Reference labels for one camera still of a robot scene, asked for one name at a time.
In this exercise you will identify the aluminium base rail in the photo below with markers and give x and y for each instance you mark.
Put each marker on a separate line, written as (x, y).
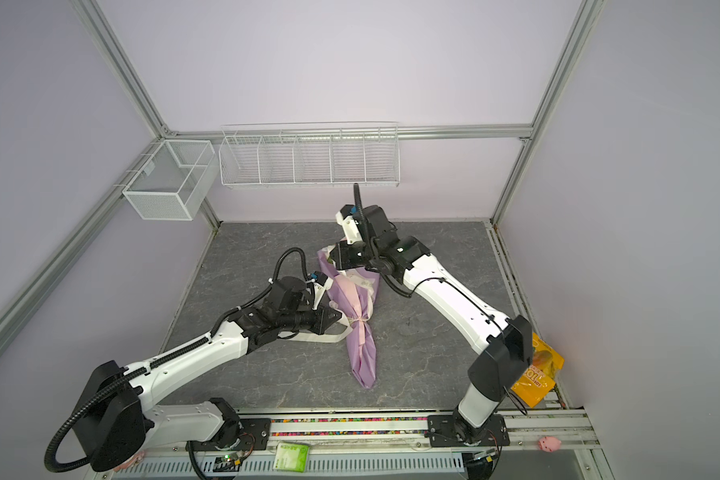
(348, 435)

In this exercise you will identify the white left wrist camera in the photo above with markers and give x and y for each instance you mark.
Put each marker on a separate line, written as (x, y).
(320, 283)

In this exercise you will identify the white mesh box basket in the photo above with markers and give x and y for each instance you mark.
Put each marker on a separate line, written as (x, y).
(174, 180)

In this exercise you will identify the yellow snack bag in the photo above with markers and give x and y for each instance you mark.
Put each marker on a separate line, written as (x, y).
(539, 378)

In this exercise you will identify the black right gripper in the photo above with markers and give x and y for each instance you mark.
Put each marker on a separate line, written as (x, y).
(341, 254)

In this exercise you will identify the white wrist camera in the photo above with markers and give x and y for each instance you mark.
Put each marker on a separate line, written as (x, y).
(350, 227)
(320, 283)

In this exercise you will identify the green small packet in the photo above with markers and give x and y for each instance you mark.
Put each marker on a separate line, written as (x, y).
(291, 457)

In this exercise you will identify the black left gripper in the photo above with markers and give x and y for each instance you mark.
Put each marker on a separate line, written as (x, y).
(323, 322)

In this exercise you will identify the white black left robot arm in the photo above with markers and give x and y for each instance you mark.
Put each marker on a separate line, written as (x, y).
(119, 412)

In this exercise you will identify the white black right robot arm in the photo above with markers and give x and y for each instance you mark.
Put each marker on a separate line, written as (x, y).
(503, 344)

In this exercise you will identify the small pink pig toy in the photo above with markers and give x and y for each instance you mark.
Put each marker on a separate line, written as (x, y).
(549, 444)

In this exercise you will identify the cream printed ribbon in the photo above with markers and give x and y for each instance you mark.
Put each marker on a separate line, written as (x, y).
(336, 336)

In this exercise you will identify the pink purple wrapping paper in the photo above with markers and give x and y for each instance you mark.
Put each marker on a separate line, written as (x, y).
(361, 347)

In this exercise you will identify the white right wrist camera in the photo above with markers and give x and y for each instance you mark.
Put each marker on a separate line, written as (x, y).
(350, 227)

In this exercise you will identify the white wire shelf basket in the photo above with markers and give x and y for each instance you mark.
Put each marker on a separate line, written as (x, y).
(310, 154)

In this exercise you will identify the white vented cable duct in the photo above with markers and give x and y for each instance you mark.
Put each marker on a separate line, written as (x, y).
(315, 466)

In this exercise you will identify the aluminium enclosure frame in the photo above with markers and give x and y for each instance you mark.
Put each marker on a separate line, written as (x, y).
(67, 132)

